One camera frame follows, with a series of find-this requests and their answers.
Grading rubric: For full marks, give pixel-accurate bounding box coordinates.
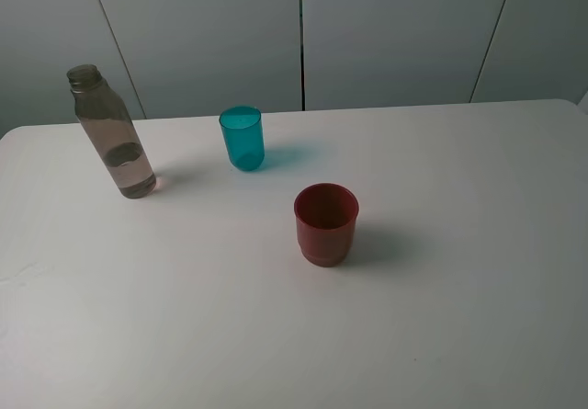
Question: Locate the teal translucent plastic cup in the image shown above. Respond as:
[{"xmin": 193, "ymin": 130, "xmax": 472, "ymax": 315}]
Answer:
[{"xmin": 219, "ymin": 106, "xmax": 265, "ymax": 172}]

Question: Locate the red plastic cup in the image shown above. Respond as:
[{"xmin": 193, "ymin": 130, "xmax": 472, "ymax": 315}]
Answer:
[{"xmin": 293, "ymin": 183, "xmax": 359, "ymax": 267}]

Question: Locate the clear smoky plastic bottle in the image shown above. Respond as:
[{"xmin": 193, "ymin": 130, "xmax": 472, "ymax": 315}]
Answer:
[{"xmin": 67, "ymin": 64, "xmax": 156, "ymax": 199}]

